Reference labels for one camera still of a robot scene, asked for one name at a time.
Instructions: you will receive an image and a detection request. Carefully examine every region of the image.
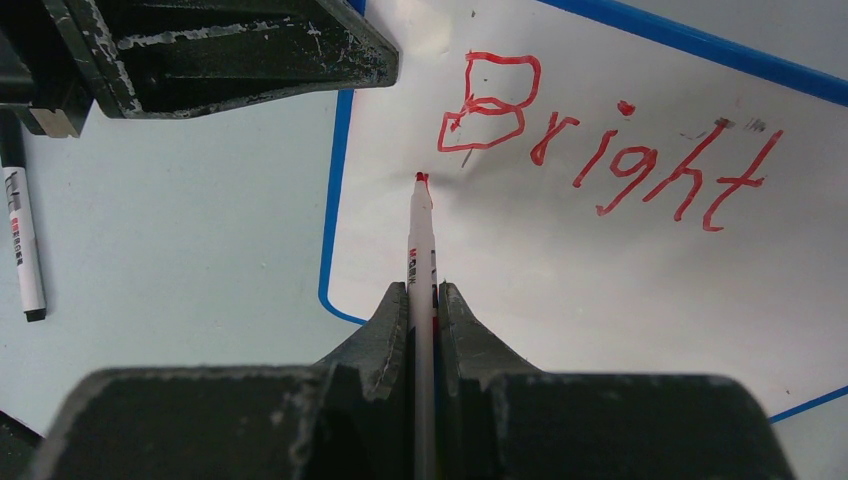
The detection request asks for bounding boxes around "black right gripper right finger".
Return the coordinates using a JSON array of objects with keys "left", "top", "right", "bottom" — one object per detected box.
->
[{"left": 438, "top": 282, "right": 794, "bottom": 479}]

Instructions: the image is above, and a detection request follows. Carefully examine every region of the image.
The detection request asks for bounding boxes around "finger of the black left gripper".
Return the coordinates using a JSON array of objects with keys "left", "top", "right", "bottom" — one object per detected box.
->
[{"left": 45, "top": 0, "right": 399, "bottom": 119}]

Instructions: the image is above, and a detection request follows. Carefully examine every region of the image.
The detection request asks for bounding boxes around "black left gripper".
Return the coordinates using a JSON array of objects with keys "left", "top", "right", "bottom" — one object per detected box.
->
[{"left": 1, "top": 1, "right": 93, "bottom": 138}]

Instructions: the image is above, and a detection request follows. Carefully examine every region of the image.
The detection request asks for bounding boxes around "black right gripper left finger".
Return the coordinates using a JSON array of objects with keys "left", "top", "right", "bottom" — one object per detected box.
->
[{"left": 26, "top": 282, "right": 408, "bottom": 479}]

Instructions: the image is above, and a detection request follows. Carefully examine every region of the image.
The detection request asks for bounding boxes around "red whiteboard marker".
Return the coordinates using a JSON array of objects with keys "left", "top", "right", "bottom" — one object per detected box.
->
[{"left": 407, "top": 172, "right": 438, "bottom": 479}]

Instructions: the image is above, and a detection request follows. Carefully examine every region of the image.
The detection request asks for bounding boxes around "black whiteboard marker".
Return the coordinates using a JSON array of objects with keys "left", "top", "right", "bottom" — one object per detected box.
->
[{"left": 1, "top": 110, "right": 47, "bottom": 322}]

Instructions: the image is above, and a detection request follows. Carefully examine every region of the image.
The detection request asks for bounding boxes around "white blue-framed whiteboard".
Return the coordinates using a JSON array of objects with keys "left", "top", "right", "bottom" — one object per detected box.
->
[{"left": 318, "top": 1, "right": 847, "bottom": 419}]

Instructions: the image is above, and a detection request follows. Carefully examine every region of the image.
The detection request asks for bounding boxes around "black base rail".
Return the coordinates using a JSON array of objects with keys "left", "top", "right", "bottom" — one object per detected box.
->
[{"left": 0, "top": 412, "right": 43, "bottom": 480}]

